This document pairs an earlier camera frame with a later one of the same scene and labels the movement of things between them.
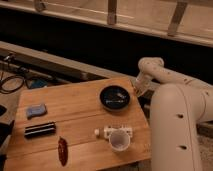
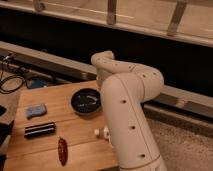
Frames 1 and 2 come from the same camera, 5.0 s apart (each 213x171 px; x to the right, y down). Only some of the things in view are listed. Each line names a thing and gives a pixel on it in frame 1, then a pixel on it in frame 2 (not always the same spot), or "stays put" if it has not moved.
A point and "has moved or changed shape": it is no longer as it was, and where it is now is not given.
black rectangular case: x=39 y=130 stays put
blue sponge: x=37 y=109 stays put
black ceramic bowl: x=114 y=97 has moved or changed shape
